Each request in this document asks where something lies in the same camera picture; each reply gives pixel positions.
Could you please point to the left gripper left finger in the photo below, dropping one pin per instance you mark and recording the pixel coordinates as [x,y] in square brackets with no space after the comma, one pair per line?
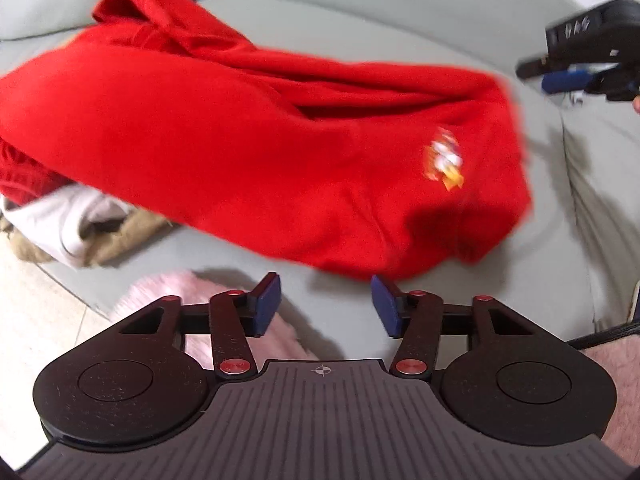
[233,330]

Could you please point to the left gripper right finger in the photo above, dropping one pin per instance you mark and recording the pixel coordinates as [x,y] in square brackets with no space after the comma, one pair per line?
[420,320]

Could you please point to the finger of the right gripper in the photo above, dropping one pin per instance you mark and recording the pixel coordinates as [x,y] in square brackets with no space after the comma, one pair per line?
[566,81]

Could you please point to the red sweatshirt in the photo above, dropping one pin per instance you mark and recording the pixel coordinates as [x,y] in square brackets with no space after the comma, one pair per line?
[352,168]

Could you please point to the tan garment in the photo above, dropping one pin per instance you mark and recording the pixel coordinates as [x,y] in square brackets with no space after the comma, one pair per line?
[100,243]

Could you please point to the grey sofa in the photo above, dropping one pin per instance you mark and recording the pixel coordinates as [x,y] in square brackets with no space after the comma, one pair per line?
[570,267]

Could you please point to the white garment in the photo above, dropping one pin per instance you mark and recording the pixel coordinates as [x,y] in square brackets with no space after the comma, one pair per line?
[61,223]

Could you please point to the person's bare leg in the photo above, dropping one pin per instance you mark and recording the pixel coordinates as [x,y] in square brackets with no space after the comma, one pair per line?
[621,359]

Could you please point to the dark red knit garment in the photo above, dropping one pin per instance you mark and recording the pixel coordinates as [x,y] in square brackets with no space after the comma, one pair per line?
[23,179]

